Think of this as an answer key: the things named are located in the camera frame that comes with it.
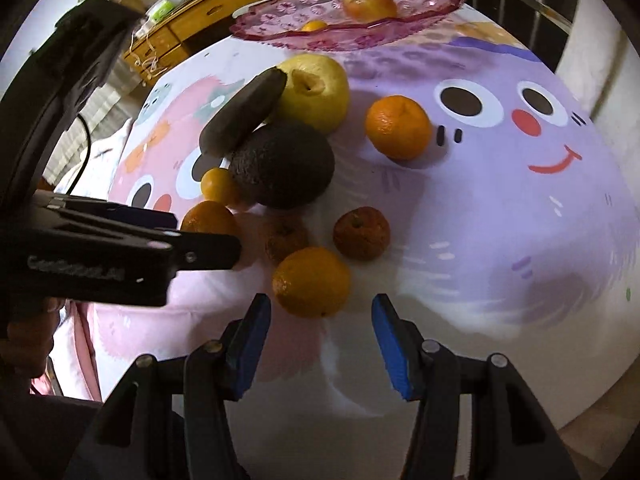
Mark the mandarin orange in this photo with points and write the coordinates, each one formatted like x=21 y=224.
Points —
x=312 y=283

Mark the lace covered cabinet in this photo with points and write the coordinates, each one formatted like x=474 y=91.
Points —
x=120 y=98

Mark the dark avocado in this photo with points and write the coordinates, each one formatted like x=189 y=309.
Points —
x=284 y=166

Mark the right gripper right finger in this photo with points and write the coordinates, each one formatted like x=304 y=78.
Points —
x=512 y=437

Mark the small orange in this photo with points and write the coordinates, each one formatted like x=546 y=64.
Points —
x=218 y=185
x=313 y=26

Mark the white curtain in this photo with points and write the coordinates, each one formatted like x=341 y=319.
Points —
x=600 y=66

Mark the person's left hand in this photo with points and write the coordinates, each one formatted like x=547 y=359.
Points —
x=29 y=335

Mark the pink plastic fruit bowl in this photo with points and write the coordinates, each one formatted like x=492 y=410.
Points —
x=338 y=25

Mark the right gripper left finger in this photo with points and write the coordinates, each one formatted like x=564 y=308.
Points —
x=167 y=419

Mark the dark red fruit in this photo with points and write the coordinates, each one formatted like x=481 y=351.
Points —
x=362 y=234
x=282 y=236

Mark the wooden desk with drawers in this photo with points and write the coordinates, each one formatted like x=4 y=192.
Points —
x=194 y=26

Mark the large mandarin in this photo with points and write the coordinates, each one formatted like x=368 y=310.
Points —
x=211 y=218

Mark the yellow pear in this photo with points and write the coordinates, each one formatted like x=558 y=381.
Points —
x=316 y=92

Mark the red apple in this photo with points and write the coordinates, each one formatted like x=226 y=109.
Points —
x=368 y=11

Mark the overripe black banana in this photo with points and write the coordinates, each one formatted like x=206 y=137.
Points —
x=243 y=113

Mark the cartoon printed tablecloth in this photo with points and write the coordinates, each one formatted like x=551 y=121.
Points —
x=516 y=231

